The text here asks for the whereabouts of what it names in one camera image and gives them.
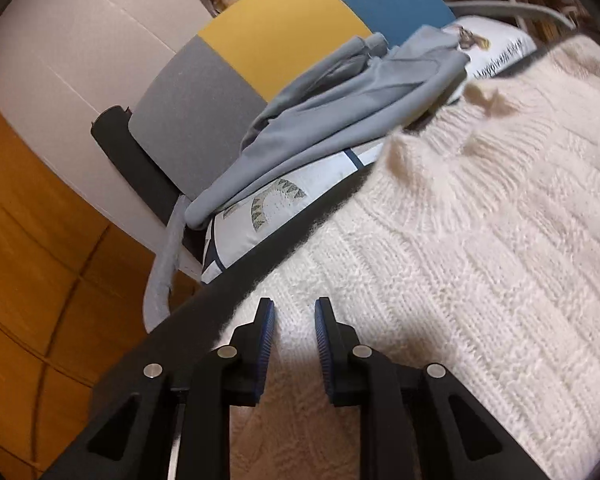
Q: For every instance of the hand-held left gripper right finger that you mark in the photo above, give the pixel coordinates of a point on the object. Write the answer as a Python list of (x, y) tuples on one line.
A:
[(323, 335)]

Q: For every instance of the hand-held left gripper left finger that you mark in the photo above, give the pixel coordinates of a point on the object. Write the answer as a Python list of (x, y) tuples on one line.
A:
[(267, 332)]

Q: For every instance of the white knitted sweater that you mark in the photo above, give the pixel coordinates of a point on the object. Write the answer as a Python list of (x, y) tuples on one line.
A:
[(470, 240)]

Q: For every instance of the white printed t-shirt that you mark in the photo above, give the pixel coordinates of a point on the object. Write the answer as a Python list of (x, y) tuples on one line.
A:
[(285, 205)]

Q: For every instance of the grey-blue garment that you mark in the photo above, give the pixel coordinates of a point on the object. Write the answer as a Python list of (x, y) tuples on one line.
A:
[(325, 120)]

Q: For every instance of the white round cabinet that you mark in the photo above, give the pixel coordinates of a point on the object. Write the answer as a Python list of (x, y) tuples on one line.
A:
[(75, 90)]

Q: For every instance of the grey metal rail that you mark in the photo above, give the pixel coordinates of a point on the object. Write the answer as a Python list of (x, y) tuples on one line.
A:
[(510, 9)]

